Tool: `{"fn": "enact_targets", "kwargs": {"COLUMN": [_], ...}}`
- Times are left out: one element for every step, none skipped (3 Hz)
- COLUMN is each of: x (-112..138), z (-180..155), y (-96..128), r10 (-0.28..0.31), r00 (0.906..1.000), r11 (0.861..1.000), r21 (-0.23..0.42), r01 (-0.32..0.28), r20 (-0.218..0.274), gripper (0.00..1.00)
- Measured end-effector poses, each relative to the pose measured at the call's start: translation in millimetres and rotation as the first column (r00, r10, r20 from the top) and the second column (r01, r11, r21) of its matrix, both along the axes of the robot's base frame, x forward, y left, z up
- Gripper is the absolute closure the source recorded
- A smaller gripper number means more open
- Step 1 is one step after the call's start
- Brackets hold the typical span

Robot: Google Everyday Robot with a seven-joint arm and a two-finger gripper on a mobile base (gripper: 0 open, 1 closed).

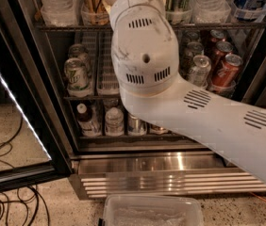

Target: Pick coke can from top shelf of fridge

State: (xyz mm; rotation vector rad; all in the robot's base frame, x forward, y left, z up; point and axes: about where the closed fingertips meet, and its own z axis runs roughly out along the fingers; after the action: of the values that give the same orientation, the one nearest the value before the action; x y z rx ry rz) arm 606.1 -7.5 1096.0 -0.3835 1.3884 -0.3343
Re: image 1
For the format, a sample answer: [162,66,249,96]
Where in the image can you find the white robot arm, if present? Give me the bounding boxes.
[103,0,266,184]

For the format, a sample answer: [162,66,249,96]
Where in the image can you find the gold tall can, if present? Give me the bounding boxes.
[81,0,108,25]

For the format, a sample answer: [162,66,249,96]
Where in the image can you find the green 7up can rear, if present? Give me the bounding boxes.
[68,43,91,76]

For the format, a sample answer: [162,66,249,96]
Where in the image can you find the green 7up can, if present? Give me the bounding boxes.
[68,43,91,76]
[64,57,89,91]

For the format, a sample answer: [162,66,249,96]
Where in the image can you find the silver can rear middle shelf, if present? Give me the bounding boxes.
[181,31,200,47]

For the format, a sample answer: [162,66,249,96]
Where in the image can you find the silver can shelf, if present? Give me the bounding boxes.
[187,55,211,87]
[180,41,204,68]
[127,114,147,136]
[181,31,200,47]

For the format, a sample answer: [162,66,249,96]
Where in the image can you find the red can rear middle shelf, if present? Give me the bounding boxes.
[205,29,226,49]

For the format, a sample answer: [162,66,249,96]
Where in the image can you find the red can shelf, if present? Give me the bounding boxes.
[211,54,242,87]
[205,29,226,49]
[210,41,234,70]

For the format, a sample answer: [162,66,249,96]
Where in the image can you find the green 7up can front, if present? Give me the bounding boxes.
[64,57,89,91]

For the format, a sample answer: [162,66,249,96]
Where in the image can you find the stainless steel fridge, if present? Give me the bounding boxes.
[10,0,266,200]

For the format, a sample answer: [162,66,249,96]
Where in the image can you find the silver can front middle shelf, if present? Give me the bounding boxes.
[187,55,211,87]

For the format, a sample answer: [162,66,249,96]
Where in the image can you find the red can front middle shelf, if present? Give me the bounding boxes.
[211,54,242,87]

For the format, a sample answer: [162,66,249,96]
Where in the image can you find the juice bottle bottom shelf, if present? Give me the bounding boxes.
[76,104,101,137]

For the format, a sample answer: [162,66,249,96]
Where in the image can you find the silver can bottom shelf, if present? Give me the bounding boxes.
[127,114,147,136]

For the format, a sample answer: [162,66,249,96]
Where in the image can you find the gold can bottom shelf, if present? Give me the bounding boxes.
[150,124,168,135]

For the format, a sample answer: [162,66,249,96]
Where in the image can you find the black glass fridge door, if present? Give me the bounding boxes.
[0,0,71,193]

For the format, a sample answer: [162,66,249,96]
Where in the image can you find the clear water bottle top left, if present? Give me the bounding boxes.
[41,0,79,27]

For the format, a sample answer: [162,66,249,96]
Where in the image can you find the clear water bottle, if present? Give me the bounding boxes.
[41,0,79,27]
[191,0,230,24]

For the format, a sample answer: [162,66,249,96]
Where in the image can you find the clear water bottle top right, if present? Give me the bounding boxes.
[191,0,230,24]

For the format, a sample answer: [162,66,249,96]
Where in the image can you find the empty white plastic tray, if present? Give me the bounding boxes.
[96,32,119,96]

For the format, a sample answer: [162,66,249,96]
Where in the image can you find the clear plastic bin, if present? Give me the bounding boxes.
[97,194,205,226]

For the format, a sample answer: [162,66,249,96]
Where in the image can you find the black floor cables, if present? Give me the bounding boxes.
[0,115,51,226]

